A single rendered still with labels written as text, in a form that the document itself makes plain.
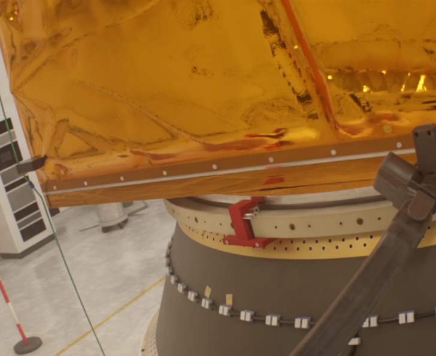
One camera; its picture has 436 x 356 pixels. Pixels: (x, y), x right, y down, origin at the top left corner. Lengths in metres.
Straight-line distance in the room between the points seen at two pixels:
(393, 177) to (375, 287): 0.21
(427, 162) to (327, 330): 0.36
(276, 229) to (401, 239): 0.44
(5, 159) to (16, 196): 0.54
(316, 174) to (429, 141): 0.37
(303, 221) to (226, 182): 0.26
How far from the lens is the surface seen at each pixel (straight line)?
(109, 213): 8.28
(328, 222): 1.22
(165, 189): 1.56
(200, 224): 1.49
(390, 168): 1.00
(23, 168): 1.87
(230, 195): 1.42
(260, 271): 1.40
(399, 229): 0.92
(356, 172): 1.26
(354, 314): 0.84
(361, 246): 1.25
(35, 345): 5.51
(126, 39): 1.45
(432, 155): 1.03
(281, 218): 1.27
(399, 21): 1.11
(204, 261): 1.58
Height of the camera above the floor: 2.10
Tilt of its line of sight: 13 degrees down
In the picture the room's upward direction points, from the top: 17 degrees counter-clockwise
